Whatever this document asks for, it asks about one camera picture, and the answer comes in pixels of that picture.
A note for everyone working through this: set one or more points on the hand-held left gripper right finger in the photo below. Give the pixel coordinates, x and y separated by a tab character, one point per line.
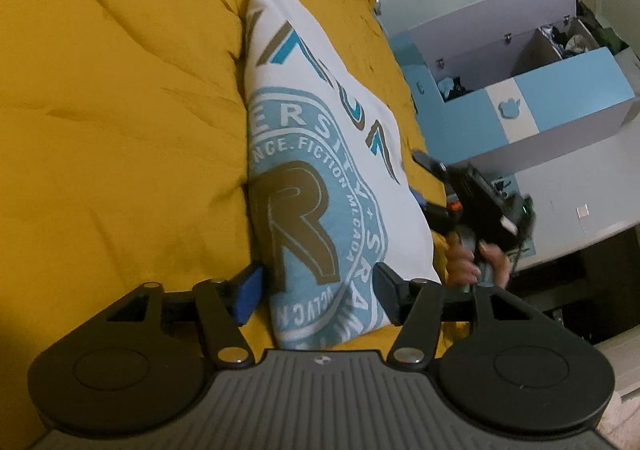
389	291

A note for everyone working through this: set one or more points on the small white square plate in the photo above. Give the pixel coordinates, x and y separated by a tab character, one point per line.
582	211

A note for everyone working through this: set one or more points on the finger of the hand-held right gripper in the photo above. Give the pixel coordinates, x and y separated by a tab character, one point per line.
430	164
419	196

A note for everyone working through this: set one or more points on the person's right hand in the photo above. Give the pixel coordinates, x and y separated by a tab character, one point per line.
457	262

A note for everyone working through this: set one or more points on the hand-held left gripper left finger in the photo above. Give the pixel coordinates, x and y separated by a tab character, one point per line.
247	297

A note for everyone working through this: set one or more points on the grey white object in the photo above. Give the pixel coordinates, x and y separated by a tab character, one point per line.
376	9

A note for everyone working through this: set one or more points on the white printed t-shirt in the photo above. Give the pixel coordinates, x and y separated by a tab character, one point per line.
310	130

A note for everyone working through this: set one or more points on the black cabinet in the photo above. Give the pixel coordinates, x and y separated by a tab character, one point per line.
565	290

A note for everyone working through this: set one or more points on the white blue wardrobe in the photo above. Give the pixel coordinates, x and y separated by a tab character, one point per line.
565	95

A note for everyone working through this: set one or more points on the yellow blanket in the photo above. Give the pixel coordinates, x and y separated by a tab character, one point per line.
125	105

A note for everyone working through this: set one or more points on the dark green clothes pile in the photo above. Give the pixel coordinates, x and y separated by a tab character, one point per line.
585	33

